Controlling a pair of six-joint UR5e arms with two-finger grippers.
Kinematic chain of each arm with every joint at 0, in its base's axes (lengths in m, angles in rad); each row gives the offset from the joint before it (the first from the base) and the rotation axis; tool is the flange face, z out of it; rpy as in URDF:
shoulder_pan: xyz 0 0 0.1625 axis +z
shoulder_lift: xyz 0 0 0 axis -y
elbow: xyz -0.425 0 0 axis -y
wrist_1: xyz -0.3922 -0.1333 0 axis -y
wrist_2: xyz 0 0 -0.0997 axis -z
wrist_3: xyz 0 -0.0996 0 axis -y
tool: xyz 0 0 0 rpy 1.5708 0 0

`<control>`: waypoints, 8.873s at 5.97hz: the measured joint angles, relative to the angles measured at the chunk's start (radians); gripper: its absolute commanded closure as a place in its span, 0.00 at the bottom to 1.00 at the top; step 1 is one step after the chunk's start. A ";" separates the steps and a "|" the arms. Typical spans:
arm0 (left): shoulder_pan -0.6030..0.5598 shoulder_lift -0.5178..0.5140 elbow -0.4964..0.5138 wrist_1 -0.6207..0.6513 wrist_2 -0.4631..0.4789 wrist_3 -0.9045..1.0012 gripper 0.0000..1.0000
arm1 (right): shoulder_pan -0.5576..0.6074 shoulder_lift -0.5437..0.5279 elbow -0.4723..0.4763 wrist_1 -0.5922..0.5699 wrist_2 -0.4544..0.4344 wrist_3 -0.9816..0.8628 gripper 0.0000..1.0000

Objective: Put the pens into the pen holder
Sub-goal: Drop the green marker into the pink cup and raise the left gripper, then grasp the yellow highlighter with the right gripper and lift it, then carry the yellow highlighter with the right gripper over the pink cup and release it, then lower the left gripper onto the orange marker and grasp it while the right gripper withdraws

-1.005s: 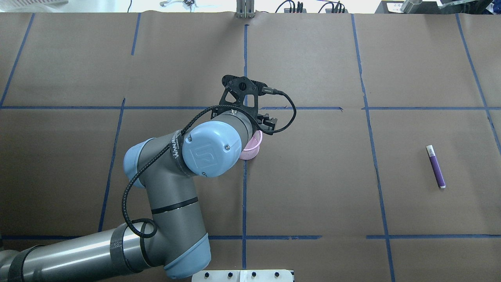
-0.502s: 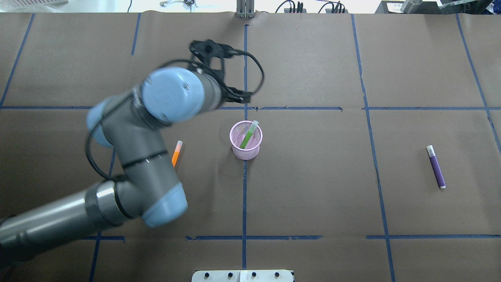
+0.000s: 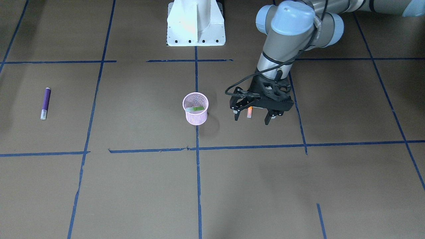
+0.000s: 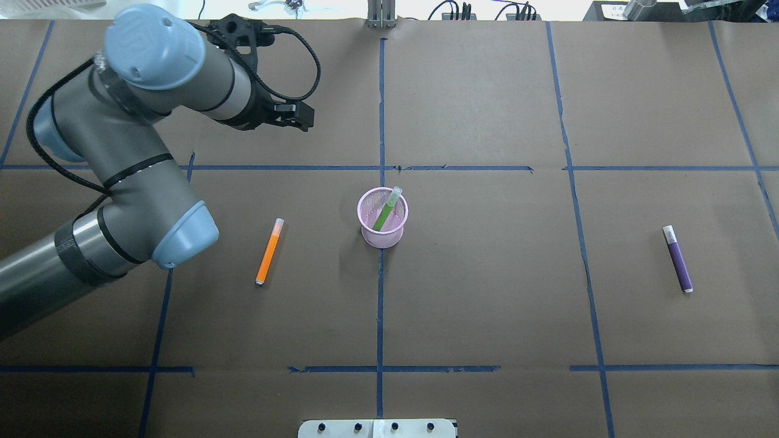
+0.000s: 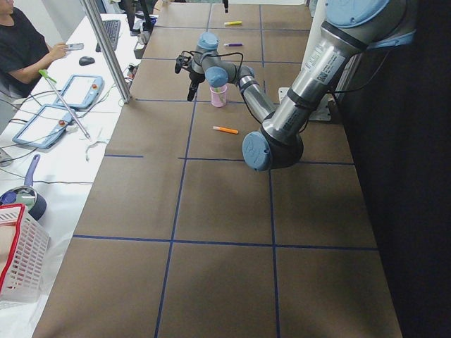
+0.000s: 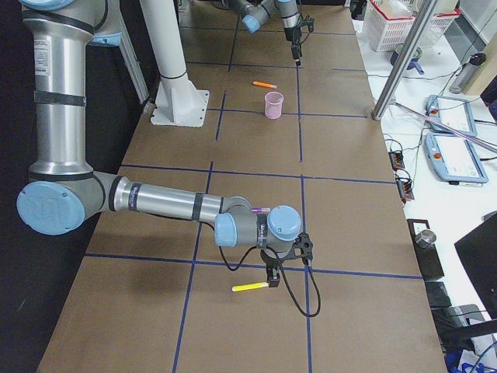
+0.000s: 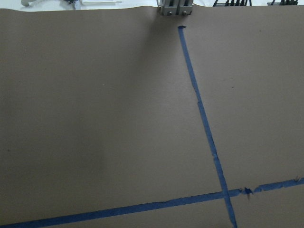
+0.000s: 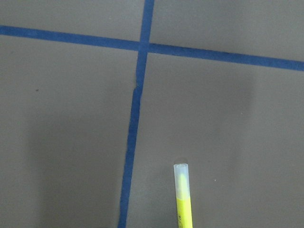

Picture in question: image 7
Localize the aluminium frame post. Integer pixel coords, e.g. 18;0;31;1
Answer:
157;0;193;16

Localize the grabber stick green handle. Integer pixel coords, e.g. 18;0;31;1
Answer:
20;0;122;9

